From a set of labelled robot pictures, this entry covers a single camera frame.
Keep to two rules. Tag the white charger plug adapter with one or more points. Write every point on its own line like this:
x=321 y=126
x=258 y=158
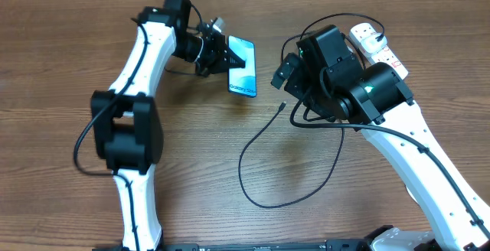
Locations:
x=373 y=44

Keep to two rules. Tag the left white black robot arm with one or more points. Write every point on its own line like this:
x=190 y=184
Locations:
x=125 y=121

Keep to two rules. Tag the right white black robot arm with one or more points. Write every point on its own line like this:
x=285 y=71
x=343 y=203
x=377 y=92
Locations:
x=325 y=75

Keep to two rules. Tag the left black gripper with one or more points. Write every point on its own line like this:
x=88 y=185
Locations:
x=218 y=52

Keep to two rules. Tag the Samsung Galaxy smartphone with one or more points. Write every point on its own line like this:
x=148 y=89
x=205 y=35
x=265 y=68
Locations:
x=242 y=80

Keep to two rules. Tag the white power strip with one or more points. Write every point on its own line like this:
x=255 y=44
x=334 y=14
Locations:
x=386 y=55

